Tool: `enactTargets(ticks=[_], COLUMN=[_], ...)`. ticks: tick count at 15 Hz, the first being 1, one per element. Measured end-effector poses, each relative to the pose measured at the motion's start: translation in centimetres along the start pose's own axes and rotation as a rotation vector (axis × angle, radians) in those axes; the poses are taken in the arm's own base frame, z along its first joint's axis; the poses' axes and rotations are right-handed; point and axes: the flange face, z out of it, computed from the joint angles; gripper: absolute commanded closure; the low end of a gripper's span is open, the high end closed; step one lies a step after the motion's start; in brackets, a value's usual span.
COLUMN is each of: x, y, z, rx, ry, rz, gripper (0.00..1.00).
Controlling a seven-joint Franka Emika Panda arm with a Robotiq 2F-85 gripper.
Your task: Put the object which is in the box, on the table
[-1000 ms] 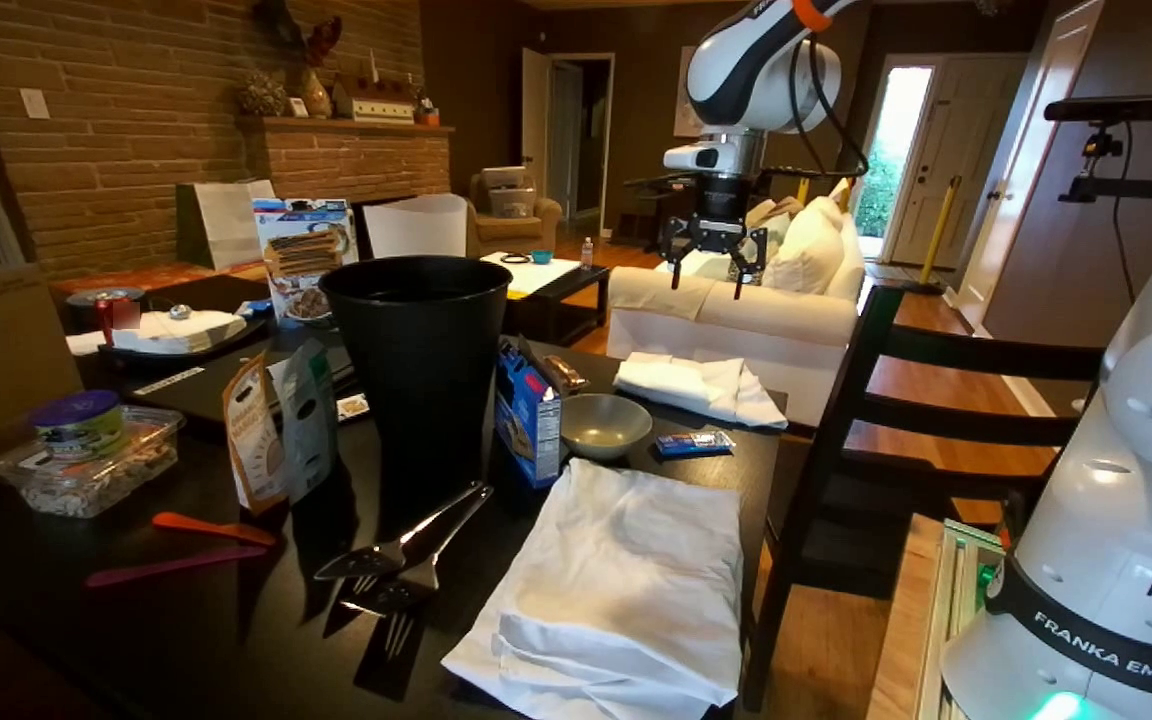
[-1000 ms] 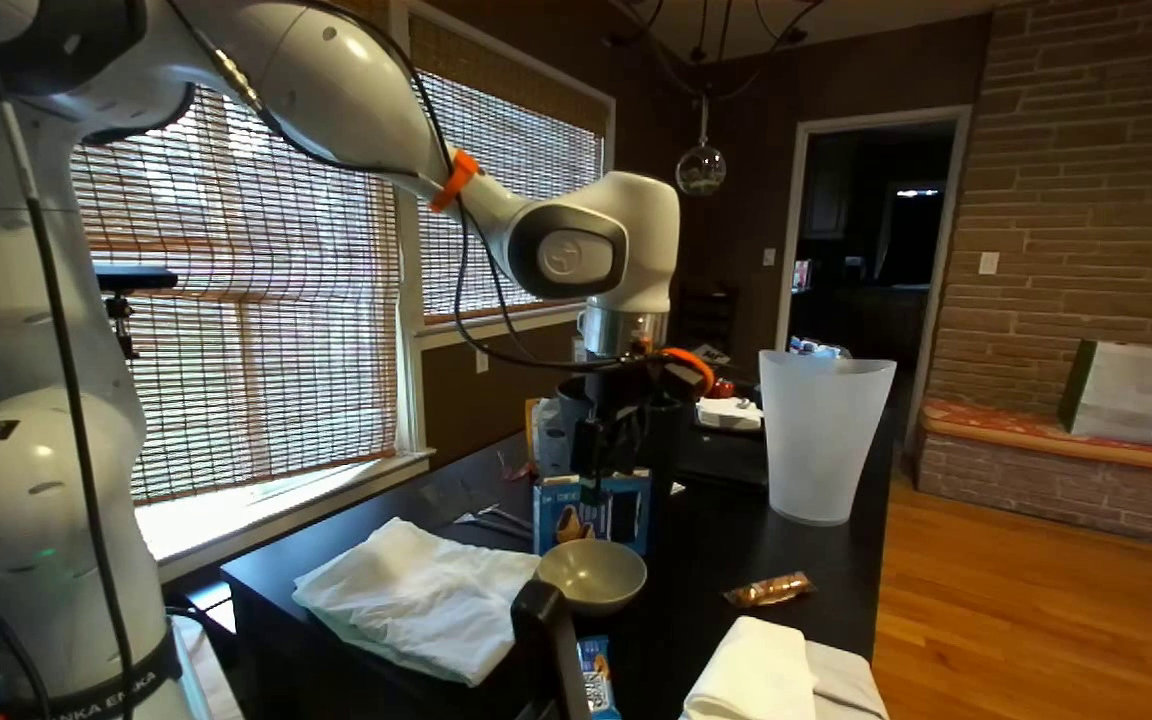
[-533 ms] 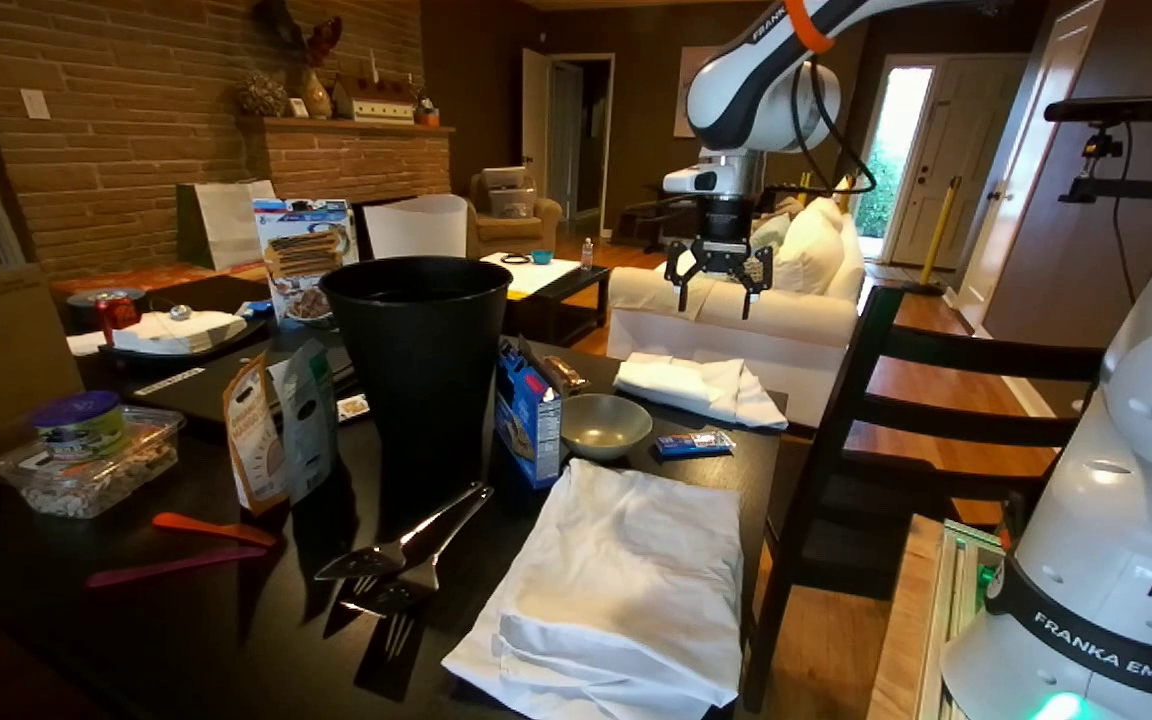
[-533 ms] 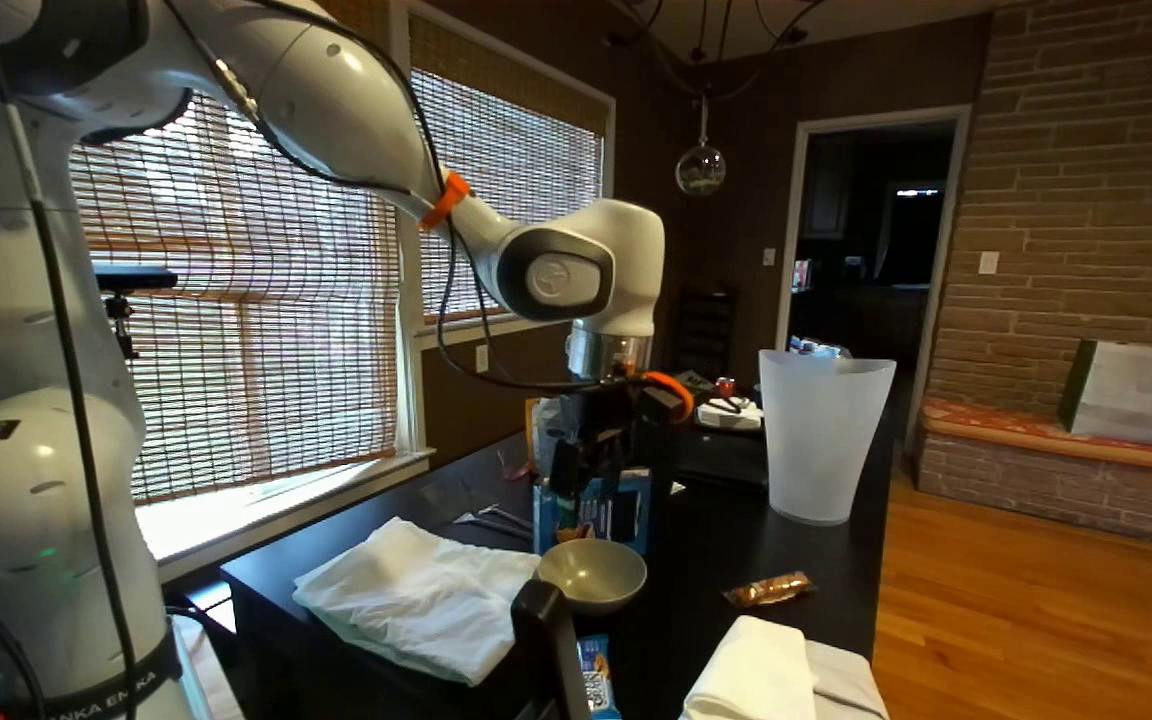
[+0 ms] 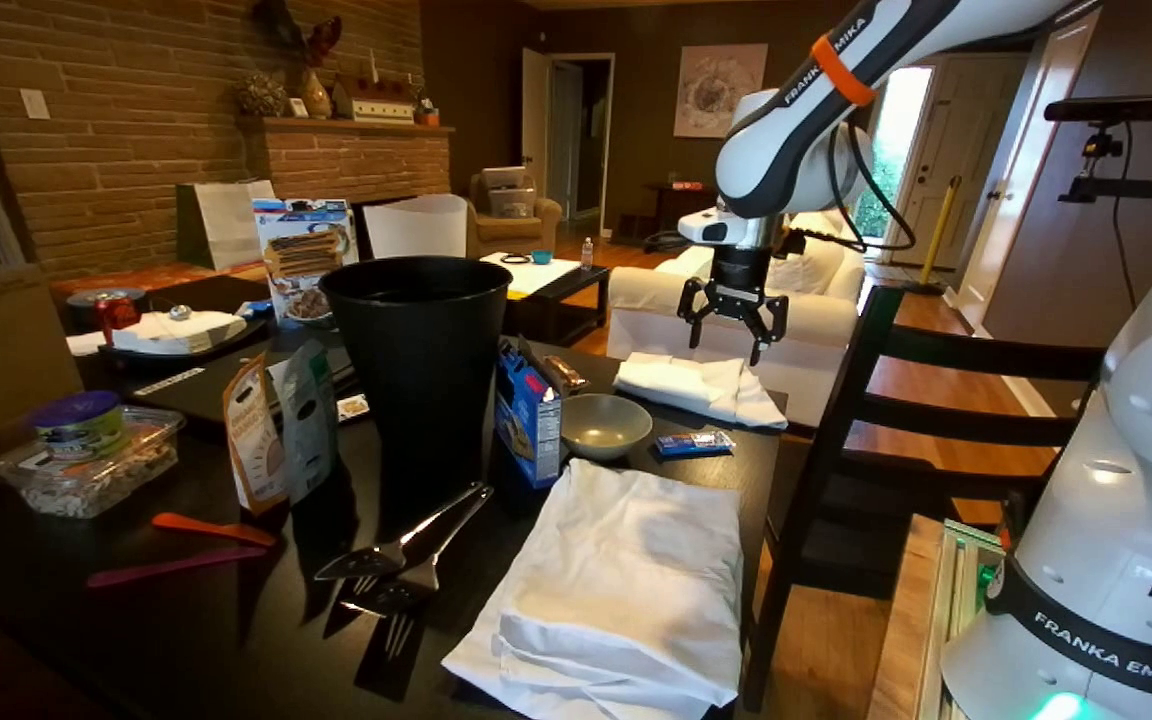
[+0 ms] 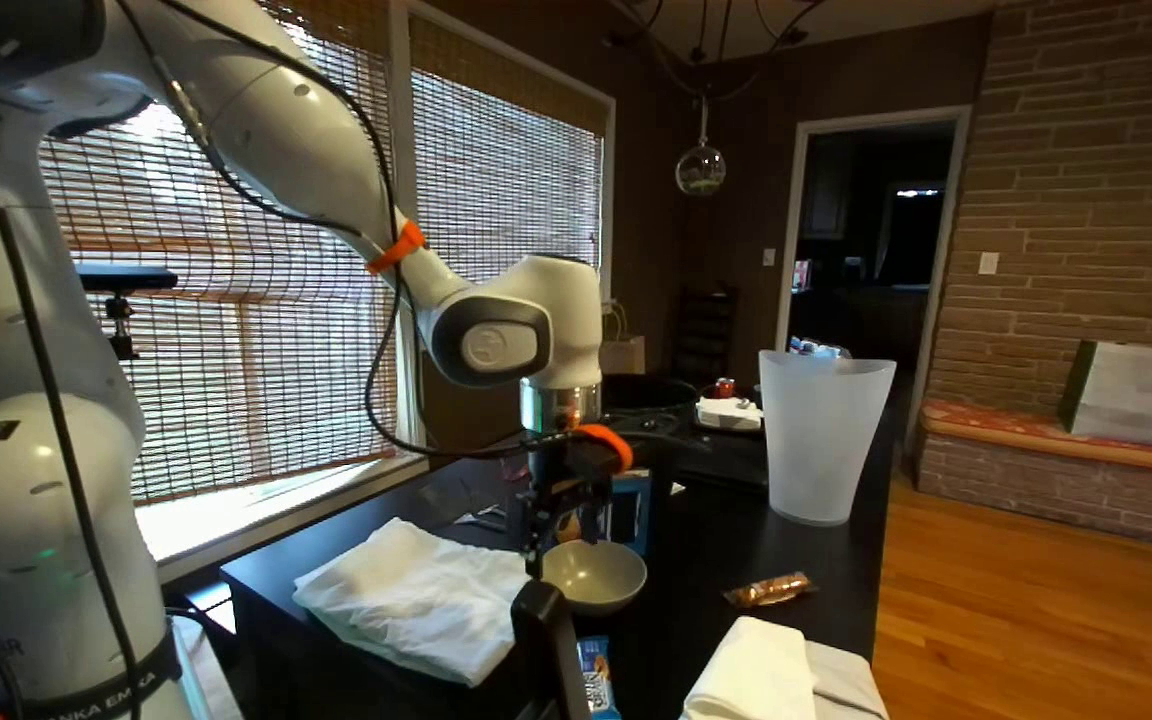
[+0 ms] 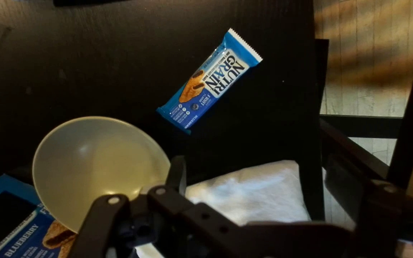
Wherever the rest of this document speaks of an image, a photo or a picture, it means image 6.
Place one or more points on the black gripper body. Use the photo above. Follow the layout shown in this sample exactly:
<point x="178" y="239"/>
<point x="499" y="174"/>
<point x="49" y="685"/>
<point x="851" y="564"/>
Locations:
<point x="569" y="487"/>

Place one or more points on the blue snack bar wrapper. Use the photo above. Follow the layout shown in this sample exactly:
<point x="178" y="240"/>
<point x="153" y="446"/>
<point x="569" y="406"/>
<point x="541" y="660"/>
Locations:
<point x="596" y="675"/>

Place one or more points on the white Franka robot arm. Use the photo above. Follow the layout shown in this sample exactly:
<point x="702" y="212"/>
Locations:
<point x="18" y="507"/>

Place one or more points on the metal slotted spatula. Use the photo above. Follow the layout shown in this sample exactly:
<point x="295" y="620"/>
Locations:
<point x="499" y="516"/>

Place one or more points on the black tongs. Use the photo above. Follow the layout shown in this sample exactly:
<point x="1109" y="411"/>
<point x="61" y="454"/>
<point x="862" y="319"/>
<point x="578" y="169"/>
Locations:
<point x="485" y="531"/>

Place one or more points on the black plastic waste bin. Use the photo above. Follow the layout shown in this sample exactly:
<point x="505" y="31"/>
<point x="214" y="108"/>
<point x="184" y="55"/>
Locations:
<point x="664" y="465"/>

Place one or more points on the white food container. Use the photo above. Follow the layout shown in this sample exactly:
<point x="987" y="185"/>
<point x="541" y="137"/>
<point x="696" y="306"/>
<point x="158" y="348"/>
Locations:
<point x="732" y="415"/>

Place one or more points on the large white folded cloth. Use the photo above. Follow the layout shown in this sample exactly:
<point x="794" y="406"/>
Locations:
<point x="417" y="593"/>

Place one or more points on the brown snack bar wrapper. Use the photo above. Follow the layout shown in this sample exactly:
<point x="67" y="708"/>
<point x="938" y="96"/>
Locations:
<point x="770" y="588"/>

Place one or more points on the translucent white waste bin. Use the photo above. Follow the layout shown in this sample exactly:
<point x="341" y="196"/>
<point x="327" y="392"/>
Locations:
<point x="823" y="442"/>

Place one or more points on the small white folded cloth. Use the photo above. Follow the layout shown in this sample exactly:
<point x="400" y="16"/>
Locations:
<point x="751" y="675"/>

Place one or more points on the wide bamboo window blind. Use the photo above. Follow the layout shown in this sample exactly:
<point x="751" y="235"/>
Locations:
<point x="271" y="387"/>

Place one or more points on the narrow bamboo window blind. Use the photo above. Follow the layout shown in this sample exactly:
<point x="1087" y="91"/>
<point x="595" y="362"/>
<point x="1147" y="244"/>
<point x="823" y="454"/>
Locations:
<point x="511" y="174"/>

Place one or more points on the hanging glass ball ornament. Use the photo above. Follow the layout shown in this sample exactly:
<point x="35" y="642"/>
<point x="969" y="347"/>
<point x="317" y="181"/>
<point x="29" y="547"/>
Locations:
<point x="702" y="169"/>

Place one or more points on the wood-topped brick ledge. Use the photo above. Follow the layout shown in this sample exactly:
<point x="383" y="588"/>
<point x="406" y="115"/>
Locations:
<point x="1042" y="465"/>

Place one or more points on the white paper bag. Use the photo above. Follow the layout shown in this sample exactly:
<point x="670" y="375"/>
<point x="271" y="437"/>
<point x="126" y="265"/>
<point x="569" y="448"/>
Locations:
<point x="1137" y="387"/>

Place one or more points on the black wrist camera orange mount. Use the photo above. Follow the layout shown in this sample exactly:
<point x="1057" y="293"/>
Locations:
<point x="600" y="442"/>

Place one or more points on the white light switch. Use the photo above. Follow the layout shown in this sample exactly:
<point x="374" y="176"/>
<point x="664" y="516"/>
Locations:
<point x="989" y="263"/>

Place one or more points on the black camera on tripod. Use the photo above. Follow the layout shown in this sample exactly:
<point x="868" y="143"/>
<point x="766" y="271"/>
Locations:
<point x="129" y="277"/>

